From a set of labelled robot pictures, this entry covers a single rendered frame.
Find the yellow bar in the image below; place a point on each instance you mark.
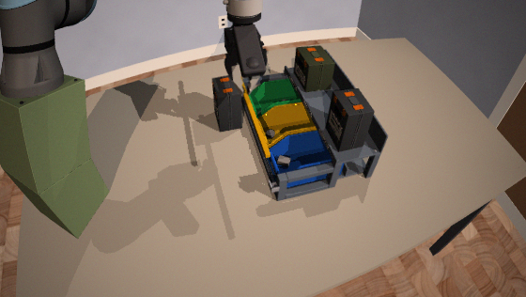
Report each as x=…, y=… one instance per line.
x=256, y=124

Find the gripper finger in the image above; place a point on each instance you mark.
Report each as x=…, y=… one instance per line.
x=253, y=80
x=233, y=70

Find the grey bin rack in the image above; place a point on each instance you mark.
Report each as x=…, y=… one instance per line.
x=352, y=159

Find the yellow bin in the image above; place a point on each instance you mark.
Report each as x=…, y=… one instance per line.
x=285, y=120

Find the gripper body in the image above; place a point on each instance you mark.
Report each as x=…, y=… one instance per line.
x=228, y=35

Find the green open bin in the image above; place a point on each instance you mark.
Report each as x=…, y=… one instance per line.
x=270, y=94

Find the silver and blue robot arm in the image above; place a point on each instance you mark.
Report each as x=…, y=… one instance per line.
x=29, y=54

